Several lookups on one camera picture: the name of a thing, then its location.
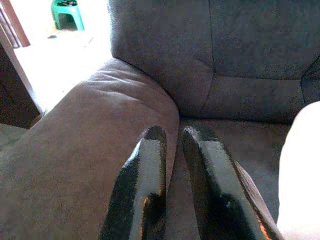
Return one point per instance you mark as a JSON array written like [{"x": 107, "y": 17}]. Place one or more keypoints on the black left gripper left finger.
[{"x": 147, "y": 175}]

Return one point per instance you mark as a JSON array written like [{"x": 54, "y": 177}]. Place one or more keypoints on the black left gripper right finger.
[{"x": 215, "y": 180}]

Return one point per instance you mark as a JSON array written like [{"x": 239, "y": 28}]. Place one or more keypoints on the pink cat face pillow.
[{"x": 302, "y": 162}]

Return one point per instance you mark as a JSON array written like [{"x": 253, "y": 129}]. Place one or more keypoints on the dark brown fabric sofa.
[{"x": 100, "y": 112}]

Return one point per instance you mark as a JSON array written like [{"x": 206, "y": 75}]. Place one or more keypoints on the dark brown wooden door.
[{"x": 15, "y": 100}]

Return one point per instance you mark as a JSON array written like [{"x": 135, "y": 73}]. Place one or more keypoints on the green plastic stool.
[{"x": 67, "y": 10}]

